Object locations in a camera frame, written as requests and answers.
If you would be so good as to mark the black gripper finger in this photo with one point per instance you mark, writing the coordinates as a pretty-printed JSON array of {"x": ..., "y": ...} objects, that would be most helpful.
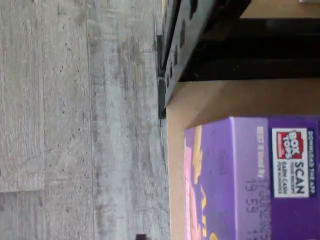
[{"x": 141, "y": 237}]

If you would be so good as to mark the purple Annie's box pink patch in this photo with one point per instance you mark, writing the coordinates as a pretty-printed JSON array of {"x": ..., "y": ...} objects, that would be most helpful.
[{"x": 225, "y": 175}]

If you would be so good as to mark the black metal shelf rack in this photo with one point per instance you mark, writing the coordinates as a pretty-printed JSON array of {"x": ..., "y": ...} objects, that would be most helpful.
[
  {"x": 190, "y": 37},
  {"x": 170, "y": 30}
]

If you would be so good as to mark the tall white patterned box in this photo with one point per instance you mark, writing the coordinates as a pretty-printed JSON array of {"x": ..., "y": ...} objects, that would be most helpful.
[{"x": 310, "y": 1}]

